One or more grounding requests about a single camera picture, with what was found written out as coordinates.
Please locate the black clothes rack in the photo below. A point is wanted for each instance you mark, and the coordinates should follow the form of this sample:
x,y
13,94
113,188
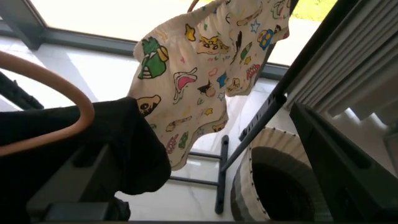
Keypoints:
x,y
264,115

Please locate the black garment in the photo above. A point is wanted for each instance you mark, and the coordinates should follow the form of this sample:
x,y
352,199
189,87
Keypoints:
x,y
130,149

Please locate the window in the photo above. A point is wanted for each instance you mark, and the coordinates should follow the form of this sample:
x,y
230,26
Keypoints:
x,y
87,40

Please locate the white laundry basket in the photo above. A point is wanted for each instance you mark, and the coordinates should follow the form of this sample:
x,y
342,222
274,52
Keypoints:
x,y
245,186

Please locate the grey curtain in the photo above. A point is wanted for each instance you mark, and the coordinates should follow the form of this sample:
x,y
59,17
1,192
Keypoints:
x,y
348,62

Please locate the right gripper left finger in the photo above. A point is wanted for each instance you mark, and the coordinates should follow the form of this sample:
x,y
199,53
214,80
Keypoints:
x,y
71,186

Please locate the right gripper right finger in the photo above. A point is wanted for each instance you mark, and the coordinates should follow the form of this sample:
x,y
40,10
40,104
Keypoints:
x,y
351,180

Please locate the cream printed garment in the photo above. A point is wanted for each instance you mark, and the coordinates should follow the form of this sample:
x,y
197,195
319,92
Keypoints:
x,y
199,77

